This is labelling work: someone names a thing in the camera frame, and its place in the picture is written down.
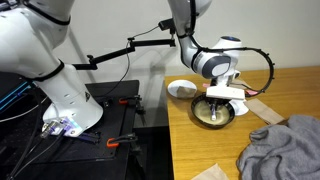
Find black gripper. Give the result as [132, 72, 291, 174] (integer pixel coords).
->
[209, 98, 232, 116]

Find purple Expo marker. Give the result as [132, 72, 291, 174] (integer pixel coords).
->
[210, 103, 218, 122]

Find black bowl cream inside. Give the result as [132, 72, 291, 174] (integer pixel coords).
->
[190, 92, 236, 130]

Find small white plate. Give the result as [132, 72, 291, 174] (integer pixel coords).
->
[228, 97, 250, 117]

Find brown paper napkin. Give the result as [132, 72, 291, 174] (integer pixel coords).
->
[243, 97, 285, 126]
[190, 162, 231, 180]
[176, 85, 198, 99]

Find large white plate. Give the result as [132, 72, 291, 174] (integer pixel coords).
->
[166, 79, 198, 100]

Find grey fabric hoodie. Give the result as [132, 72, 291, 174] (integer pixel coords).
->
[236, 114, 320, 180]

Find orange black bar clamp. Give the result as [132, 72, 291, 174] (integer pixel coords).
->
[117, 95, 143, 107]
[106, 132, 139, 149]

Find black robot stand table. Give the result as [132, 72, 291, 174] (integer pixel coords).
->
[0, 71, 175, 180]

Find black box blue stripes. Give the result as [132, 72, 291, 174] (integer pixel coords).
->
[0, 71, 33, 113]

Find black exterior camera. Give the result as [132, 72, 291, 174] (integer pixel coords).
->
[157, 17, 177, 33]

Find thin black camera cable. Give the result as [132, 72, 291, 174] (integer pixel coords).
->
[99, 25, 162, 98]

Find black articulated camera mount arm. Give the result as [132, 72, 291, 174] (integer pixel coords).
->
[71, 37, 177, 72]

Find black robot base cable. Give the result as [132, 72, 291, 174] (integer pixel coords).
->
[5, 89, 68, 180]

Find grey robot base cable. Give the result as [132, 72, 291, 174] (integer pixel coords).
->
[0, 103, 52, 124]

